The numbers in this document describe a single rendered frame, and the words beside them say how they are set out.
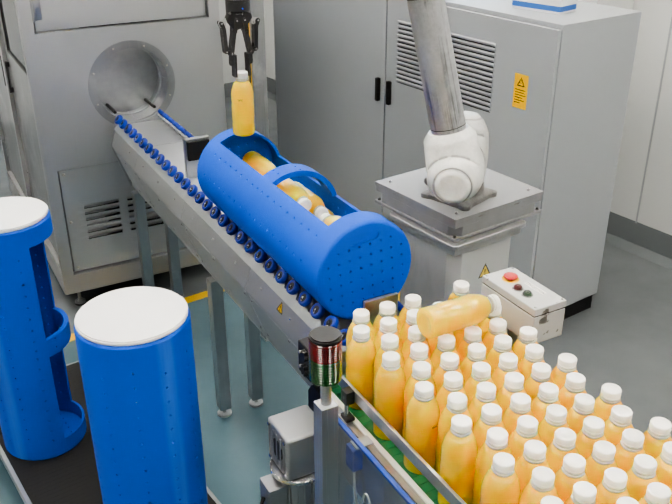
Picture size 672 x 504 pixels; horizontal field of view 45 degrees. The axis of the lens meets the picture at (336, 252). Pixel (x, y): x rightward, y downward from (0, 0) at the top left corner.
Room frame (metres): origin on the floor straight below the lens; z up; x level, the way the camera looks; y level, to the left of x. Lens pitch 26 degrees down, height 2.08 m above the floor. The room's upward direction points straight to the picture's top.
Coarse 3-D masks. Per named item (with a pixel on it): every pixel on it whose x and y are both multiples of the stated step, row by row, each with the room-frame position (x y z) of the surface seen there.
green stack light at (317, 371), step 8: (312, 368) 1.29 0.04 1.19; (320, 368) 1.28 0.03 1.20; (328, 368) 1.28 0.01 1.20; (336, 368) 1.29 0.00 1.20; (312, 376) 1.29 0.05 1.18; (320, 376) 1.28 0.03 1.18; (328, 376) 1.28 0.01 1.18; (336, 376) 1.29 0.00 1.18; (320, 384) 1.28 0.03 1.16; (328, 384) 1.28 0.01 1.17
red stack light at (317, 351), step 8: (312, 344) 1.29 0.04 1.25; (336, 344) 1.29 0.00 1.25; (312, 352) 1.29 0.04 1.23; (320, 352) 1.28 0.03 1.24; (328, 352) 1.28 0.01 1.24; (336, 352) 1.29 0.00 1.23; (312, 360) 1.29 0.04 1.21; (320, 360) 1.28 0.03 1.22; (328, 360) 1.28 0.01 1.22; (336, 360) 1.29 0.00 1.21
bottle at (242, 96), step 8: (240, 80) 2.52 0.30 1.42; (232, 88) 2.53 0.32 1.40; (240, 88) 2.52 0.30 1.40; (248, 88) 2.52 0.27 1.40; (232, 96) 2.53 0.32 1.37; (240, 96) 2.51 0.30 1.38; (248, 96) 2.52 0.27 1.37; (232, 104) 2.53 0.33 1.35; (240, 104) 2.51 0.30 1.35; (248, 104) 2.52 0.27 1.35; (232, 112) 2.53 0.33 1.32; (240, 112) 2.51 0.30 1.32; (248, 112) 2.52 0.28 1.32; (232, 120) 2.54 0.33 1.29; (240, 120) 2.51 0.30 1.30; (248, 120) 2.52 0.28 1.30; (240, 128) 2.52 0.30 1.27; (248, 128) 2.52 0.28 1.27
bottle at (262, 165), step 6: (246, 156) 2.63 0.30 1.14; (252, 156) 2.61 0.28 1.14; (258, 156) 2.60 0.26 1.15; (246, 162) 2.61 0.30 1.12; (252, 162) 2.58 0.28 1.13; (258, 162) 2.56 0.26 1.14; (264, 162) 2.54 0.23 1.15; (270, 162) 2.55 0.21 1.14; (258, 168) 2.53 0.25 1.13; (264, 168) 2.51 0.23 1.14; (270, 168) 2.51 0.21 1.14; (264, 174) 2.50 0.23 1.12
